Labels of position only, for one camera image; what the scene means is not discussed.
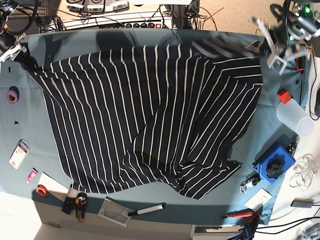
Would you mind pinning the white small booklet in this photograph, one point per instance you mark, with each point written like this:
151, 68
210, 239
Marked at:
258, 200

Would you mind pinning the blue box with knob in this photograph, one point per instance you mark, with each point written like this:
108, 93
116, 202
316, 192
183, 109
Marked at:
273, 163

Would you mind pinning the white cable ties bundle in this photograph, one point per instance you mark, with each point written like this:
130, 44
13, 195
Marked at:
305, 170

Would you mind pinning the navy white striped t-shirt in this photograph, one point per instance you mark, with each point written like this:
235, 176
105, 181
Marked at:
130, 116

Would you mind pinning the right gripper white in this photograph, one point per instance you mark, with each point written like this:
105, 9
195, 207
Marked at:
11, 46

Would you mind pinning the pink tube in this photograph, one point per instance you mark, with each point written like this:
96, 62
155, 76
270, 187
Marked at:
32, 174

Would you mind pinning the red black screwdriver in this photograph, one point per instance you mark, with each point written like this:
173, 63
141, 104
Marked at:
244, 214

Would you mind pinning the teal table cloth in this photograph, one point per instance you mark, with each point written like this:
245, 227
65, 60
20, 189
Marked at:
28, 119

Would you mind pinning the black power strip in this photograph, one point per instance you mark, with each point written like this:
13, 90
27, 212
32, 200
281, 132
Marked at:
128, 25

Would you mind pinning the white paper sheet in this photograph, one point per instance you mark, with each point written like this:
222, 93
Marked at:
52, 185

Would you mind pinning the red black clamp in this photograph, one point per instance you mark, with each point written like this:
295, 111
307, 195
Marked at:
300, 63

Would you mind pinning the white packaged card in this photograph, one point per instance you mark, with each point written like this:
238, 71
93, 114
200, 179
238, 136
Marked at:
19, 153

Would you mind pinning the orange black pliers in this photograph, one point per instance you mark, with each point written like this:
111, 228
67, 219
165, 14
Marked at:
80, 206

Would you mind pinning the grey flat device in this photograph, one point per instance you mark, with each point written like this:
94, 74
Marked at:
302, 203

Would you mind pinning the black perforated plate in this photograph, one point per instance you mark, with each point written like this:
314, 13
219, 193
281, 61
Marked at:
70, 201

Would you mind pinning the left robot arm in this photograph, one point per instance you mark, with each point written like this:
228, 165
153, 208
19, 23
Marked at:
283, 41

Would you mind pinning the silver carabiner pulley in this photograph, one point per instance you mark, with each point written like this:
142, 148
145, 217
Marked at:
249, 183

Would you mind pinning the purple tape roll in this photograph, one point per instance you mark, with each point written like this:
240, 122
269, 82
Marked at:
13, 95

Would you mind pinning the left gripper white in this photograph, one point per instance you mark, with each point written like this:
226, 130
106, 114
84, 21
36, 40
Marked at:
279, 54

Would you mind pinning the orange tape roll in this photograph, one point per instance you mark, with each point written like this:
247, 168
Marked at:
42, 191

